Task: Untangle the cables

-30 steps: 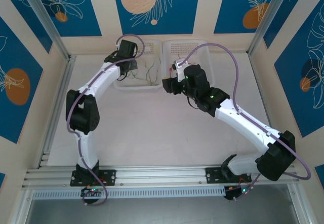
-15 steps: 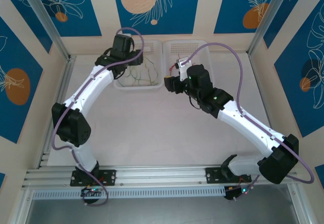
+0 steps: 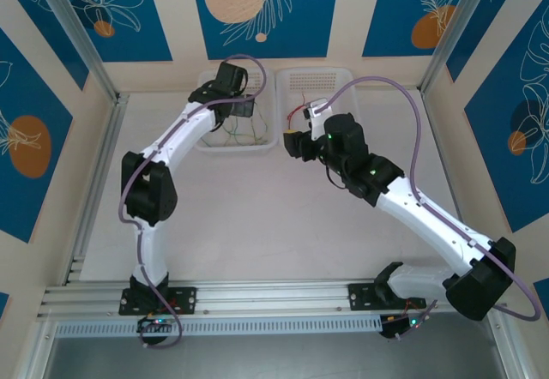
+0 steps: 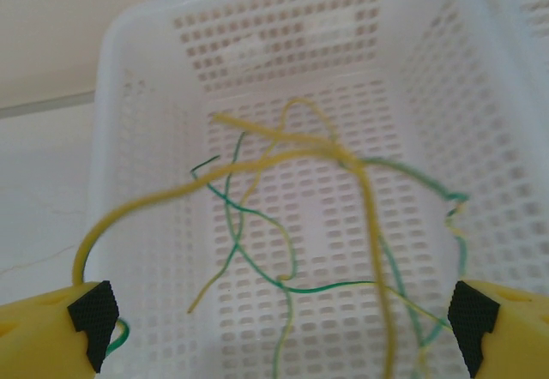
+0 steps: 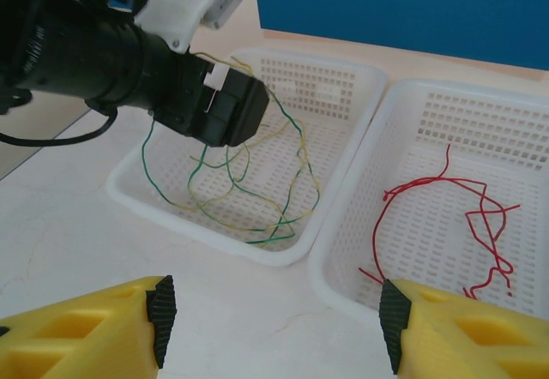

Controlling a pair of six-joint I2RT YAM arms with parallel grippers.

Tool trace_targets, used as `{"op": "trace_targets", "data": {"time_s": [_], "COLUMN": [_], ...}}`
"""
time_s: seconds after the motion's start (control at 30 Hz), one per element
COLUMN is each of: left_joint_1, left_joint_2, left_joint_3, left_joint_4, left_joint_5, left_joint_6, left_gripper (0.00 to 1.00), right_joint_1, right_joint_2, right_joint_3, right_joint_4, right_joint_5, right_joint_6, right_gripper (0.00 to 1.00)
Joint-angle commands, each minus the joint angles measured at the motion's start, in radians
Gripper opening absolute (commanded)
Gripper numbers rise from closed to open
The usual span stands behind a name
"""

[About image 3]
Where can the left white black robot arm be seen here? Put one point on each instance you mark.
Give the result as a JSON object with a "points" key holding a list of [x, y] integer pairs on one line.
{"points": [[180, 132]]}

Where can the white plastic basket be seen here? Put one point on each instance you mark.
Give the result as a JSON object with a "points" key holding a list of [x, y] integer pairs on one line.
{"points": [[240, 149], [317, 81]]}

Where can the black mounting plate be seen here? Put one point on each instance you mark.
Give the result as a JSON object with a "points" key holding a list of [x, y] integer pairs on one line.
{"points": [[186, 299], [362, 297]]}

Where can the small electronics board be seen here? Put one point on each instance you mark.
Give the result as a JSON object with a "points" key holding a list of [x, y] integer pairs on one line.
{"points": [[396, 325], [154, 322]]}

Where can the grey metal shelf plate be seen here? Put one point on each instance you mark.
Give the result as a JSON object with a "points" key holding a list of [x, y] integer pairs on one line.
{"points": [[274, 357]]}

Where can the aluminium side rail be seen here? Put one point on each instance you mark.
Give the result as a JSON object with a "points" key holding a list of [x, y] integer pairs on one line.
{"points": [[98, 182], [448, 173]]}

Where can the aluminium frame post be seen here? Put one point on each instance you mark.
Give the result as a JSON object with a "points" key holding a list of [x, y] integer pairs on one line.
{"points": [[459, 19], [73, 23]]}

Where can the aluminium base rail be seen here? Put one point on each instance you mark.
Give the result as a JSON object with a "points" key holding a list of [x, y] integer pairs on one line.
{"points": [[274, 295]]}

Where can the aluminium frame leg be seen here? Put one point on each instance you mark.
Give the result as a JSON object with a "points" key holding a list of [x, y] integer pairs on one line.
{"points": [[510, 353], [38, 353]]}

